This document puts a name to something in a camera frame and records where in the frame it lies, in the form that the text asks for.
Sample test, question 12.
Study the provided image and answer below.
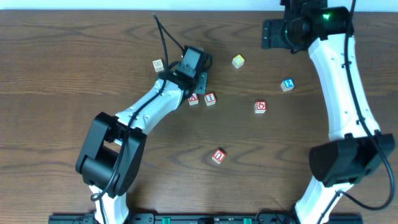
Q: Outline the red letter I block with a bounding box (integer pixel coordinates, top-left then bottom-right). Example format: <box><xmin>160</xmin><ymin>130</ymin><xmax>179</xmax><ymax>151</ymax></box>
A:
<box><xmin>204</xmin><ymin>92</ymin><xmax>216</xmax><ymax>106</ymax></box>

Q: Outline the red letter A block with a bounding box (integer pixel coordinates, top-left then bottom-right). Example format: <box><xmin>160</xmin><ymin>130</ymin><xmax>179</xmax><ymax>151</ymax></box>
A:
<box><xmin>188</xmin><ymin>93</ymin><xmax>199</xmax><ymax>106</ymax></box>

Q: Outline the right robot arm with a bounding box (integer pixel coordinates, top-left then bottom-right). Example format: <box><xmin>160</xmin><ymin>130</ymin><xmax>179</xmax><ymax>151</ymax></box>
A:
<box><xmin>262</xmin><ymin>0</ymin><xmax>395</xmax><ymax>223</ymax></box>

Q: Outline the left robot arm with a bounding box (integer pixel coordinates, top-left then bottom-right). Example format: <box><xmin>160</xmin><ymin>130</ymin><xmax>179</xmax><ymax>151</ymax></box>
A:
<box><xmin>75</xmin><ymin>69</ymin><xmax>208</xmax><ymax>223</ymax></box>

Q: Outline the yellow block far side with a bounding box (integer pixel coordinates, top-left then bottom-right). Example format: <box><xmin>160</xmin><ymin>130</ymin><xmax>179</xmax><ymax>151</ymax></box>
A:
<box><xmin>232</xmin><ymin>54</ymin><xmax>245</xmax><ymax>68</ymax></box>

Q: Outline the white patterned wooden block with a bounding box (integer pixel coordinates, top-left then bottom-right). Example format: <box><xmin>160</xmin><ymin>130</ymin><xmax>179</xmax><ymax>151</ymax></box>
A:
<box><xmin>152</xmin><ymin>59</ymin><xmax>164</xmax><ymax>73</ymax></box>

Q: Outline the blue number 2 block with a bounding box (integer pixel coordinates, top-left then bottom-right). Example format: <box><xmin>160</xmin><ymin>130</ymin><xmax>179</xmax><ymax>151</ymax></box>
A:
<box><xmin>280</xmin><ymin>78</ymin><xmax>295</xmax><ymax>91</ymax></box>

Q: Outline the red letter G block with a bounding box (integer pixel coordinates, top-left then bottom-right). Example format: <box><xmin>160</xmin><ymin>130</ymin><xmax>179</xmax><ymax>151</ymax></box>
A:
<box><xmin>254</xmin><ymin>101</ymin><xmax>267</xmax><ymax>114</ymax></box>

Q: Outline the red letter U block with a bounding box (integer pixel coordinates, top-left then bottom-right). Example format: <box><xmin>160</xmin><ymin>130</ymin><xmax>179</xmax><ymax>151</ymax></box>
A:
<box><xmin>212</xmin><ymin>149</ymin><xmax>226</xmax><ymax>164</ymax></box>

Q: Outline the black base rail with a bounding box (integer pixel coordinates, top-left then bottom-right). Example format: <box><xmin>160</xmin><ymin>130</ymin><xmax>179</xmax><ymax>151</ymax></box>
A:
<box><xmin>47</xmin><ymin>212</ymin><xmax>364</xmax><ymax>224</ymax></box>

